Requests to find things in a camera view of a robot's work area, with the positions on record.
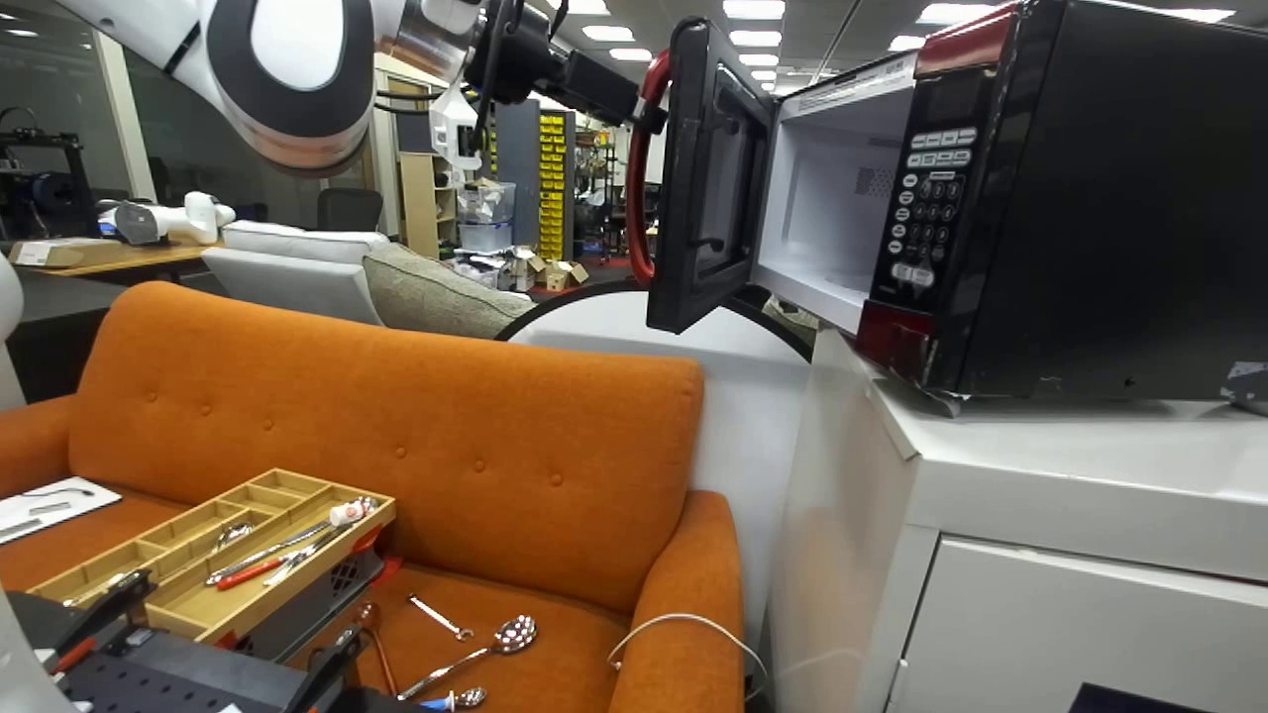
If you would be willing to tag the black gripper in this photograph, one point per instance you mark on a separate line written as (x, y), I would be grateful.
(530, 57)

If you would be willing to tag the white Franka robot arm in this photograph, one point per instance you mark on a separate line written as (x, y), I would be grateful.
(291, 81)

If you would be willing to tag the red and black microwave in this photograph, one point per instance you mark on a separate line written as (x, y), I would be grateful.
(1085, 200)

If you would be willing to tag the yellow and black sign pillar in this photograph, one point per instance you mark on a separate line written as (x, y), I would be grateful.
(551, 183)

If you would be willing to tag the wooden shelf unit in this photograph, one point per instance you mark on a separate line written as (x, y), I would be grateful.
(423, 203)

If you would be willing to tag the grey fabric cushion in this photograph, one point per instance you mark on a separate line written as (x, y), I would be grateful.
(438, 300)

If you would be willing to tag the white seat cushion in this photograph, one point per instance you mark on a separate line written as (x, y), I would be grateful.
(282, 270)

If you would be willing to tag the orange fabric sofa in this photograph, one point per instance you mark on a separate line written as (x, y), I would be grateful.
(438, 436)

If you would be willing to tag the white and grey device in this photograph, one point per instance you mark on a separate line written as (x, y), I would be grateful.
(163, 220)

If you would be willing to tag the silver spoon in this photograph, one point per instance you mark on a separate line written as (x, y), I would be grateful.
(339, 517)

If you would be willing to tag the metal spoon with patterned head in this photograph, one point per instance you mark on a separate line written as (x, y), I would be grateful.
(508, 640)

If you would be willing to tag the wooden cutlery tray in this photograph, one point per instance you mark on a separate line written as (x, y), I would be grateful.
(199, 555)

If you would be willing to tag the white cabinet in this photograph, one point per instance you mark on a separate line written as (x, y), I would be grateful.
(1006, 579)

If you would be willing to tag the white paper leaflet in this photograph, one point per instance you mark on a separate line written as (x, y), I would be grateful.
(45, 504)

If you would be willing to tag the black perforated mounting stand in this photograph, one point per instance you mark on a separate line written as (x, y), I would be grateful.
(172, 675)

